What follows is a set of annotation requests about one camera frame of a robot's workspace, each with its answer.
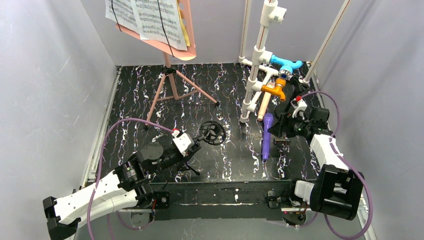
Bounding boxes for purple microphone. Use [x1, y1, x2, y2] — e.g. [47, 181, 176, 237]
[261, 113, 274, 163]

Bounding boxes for black round-base mic stand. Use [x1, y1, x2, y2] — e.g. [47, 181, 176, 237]
[274, 79, 310, 117]

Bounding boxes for pink microphone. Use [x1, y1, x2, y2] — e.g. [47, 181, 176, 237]
[257, 91, 272, 122]

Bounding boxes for black tripod mic stand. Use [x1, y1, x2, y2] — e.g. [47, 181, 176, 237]
[157, 120, 227, 176]

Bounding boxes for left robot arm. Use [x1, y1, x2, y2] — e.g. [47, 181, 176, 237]
[42, 142, 201, 240]

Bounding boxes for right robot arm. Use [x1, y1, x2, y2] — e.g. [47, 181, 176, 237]
[268, 105, 363, 220]

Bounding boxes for small black comb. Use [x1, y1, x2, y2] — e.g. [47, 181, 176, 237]
[273, 138, 291, 146]

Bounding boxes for orange faucet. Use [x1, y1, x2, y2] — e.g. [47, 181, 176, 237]
[260, 78, 287, 102]

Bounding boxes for blue faucet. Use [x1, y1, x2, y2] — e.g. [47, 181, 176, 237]
[269, 54, 303, 80]

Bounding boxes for pink music stand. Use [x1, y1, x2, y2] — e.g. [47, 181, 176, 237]
[115, 0, 220, 120]

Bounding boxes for sheet music pages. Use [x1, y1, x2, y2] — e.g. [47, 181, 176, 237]
[105, 0, 191, 51]

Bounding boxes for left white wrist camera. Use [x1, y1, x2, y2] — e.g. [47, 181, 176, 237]
[171, 128, 195, 157]

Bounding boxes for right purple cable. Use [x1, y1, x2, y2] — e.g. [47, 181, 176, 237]
[299, 91, 374, 240]

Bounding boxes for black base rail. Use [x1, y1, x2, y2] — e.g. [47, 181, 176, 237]
[96, 178, 369, 222]

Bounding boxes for white pvc pipe frame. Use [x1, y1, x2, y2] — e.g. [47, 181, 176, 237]
[238, 0, 352, 124]

